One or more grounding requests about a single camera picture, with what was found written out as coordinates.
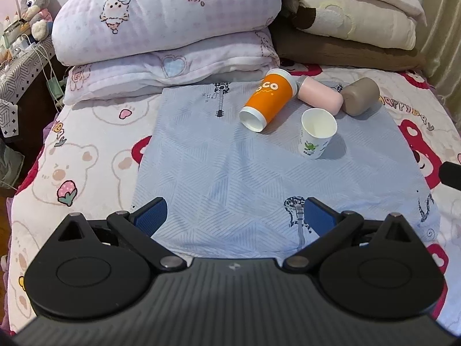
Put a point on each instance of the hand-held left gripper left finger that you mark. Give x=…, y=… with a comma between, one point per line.
x=153, y=217

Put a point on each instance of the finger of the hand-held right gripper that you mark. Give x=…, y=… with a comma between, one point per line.
x=451, y=174

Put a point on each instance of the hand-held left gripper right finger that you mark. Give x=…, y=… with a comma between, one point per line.
x=318, y=217

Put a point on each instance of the orange paper cup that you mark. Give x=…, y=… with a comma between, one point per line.
x=268, y=97

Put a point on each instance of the white paper cup green print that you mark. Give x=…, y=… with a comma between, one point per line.
x=317, y=133

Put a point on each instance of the taupe cup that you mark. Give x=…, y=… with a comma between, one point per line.
x=360, y=95

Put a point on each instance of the pink cup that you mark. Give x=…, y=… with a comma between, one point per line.
x=320, y=95

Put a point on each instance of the blue-grey guitar print cloth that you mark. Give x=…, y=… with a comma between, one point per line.
x=230, y=165

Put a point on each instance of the bear print bed sheet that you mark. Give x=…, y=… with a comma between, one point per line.
x=86, y=151

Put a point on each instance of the beige curtain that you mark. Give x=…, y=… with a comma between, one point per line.
x=443, y=25

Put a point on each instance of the pink heart print pillow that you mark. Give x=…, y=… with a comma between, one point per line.
x=173, y=66

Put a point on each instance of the dark green cloth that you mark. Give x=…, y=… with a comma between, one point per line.
x=9, y=165

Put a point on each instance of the green charger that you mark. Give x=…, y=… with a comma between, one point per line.
x=54, y=88

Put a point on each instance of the brown folded blanket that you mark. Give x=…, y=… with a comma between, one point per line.
x=342, y=52

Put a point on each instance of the cream folded blanket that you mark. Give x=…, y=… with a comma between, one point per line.
x=363, y=21

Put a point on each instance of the patterned bedside table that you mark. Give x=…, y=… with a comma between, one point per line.
x=16, y=75

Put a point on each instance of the pink checkered cartoon pillow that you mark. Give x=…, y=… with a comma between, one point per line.
x=162, y=10

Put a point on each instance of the grey plush rabbit toy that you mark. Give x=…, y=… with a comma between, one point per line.
x=34, y=3

